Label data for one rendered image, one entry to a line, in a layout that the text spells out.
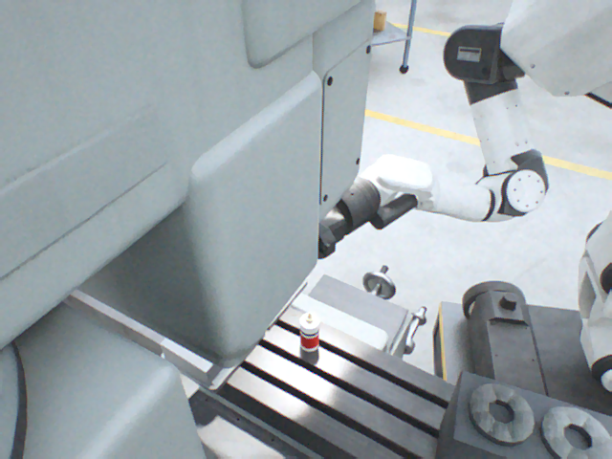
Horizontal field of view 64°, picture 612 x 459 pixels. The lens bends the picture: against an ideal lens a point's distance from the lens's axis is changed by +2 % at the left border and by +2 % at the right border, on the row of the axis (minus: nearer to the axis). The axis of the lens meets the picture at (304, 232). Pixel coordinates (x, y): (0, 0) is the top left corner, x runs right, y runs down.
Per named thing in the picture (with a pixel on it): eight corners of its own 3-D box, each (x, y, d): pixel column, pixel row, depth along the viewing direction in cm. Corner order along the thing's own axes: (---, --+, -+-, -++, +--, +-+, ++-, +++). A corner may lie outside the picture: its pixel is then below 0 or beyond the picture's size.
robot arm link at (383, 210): (343, 171, 83) (387, 147, 88) (325, 203, 92) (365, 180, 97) (385, 221, 80) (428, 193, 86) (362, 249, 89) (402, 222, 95)
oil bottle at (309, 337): (306, 333, 105) (306, 301, 98) (321, 340, 104) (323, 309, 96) (296, 346, 103) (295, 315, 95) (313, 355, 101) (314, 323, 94)
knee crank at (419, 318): (415, 306, 168) (418, 295, 164) (431, 313, 166) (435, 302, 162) (391, 353, 154) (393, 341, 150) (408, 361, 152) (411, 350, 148)
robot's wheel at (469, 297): (514, 320, 170) (533, 283, 157) (517, 333, 167) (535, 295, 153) (455, 314, 173) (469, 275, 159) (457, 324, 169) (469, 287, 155)
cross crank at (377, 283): (366, 281, 164) (369, 257, 156) (398, 295, 160) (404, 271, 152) (345, 314, 154) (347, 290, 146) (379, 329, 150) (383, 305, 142)
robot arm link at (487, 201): (417, 214, 96) (502, 229, 100) (443, 212, 86) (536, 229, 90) (426, 162, 96) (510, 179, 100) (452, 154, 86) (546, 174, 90)
